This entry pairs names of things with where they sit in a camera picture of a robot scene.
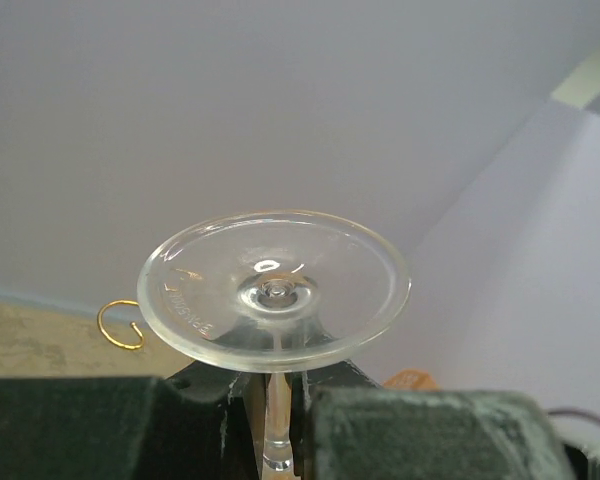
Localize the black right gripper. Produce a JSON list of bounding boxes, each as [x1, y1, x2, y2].
[[167, 360, 380, 479]]

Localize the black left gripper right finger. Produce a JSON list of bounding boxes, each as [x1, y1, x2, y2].
[[309, 388, 565, 479]]

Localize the gold wire wine glass rack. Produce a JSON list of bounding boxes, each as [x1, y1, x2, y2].
[[96, 299, 145, 351]]

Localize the peach plastic file organizer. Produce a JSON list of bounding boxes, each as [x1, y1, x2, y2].
[[383, 369, 439, 391]]

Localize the clear wine glass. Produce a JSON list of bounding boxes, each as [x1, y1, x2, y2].
[[136, 209, 413, 480]]

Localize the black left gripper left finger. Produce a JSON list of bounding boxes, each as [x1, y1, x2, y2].
[[0, 377, 223, 479]]

